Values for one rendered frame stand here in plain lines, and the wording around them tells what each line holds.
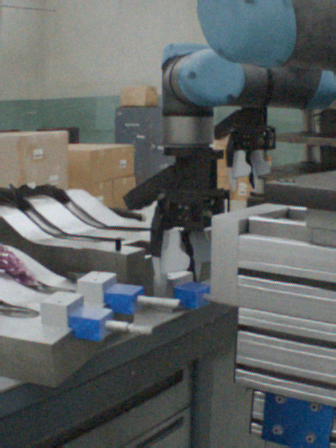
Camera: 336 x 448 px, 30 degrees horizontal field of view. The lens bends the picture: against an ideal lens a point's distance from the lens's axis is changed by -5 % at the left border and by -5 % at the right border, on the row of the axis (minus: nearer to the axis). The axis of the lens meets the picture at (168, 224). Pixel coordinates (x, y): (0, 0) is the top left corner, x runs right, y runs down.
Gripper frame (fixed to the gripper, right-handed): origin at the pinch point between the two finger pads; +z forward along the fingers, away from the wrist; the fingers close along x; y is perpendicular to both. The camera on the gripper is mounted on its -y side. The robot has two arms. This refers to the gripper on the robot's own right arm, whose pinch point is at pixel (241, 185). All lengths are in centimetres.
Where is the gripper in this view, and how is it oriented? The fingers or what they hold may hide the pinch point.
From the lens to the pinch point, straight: 151.5
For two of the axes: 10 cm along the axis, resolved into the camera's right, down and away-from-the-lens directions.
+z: 0.0, 9.8, 1.8
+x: 6.8, -1.3, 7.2
